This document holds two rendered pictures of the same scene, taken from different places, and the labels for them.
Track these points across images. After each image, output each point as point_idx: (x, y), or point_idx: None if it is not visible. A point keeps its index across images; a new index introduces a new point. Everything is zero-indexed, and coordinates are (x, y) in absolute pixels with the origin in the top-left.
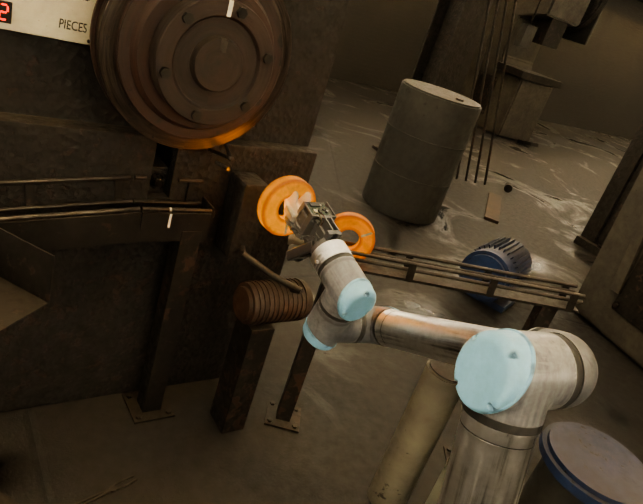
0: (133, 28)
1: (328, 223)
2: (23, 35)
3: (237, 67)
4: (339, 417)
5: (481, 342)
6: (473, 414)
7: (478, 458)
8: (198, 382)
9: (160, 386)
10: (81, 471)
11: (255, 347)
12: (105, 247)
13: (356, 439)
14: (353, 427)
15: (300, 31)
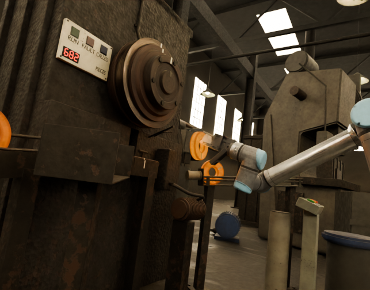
0: (136, 64)
1: (229, 138)
2: (79, 72)
3: (174, 84)
4: (221, 283)
5: (360, 104)
6: None
7: None
8: (145, 286)
9: (138, 279)
10: None
11: (189, 234)
12: (108, 187)
13: (237, 289)
14: (231, 286)
15: None
